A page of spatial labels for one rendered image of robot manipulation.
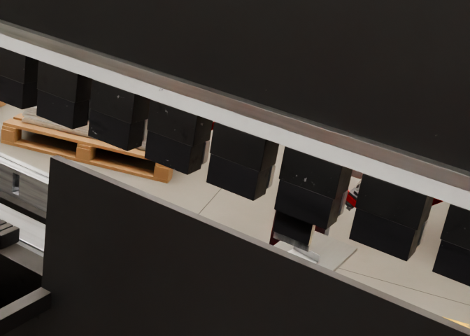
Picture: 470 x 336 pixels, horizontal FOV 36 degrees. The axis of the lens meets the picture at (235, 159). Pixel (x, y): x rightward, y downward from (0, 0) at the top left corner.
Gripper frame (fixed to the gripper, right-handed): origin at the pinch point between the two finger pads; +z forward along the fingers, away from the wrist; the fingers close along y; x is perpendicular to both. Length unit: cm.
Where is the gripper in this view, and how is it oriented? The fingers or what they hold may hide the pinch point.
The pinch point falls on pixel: (353, 197)
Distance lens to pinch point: 178.9
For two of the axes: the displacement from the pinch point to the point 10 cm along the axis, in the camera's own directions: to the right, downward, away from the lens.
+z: -5.1, 2.4, -8.3
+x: -7.3, -6.3, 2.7
